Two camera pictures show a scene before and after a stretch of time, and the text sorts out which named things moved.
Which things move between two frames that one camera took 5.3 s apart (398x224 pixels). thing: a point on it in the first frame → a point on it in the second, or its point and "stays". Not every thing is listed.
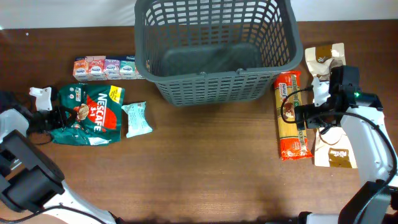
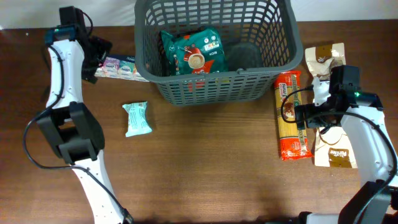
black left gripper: (63, 119) → (105, 45)
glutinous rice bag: (332, 149) stays
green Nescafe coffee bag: (99, 114) → (196, 52)
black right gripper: (311, 121) stays
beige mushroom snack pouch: (321, 58) stays
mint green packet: (138, 124) stays
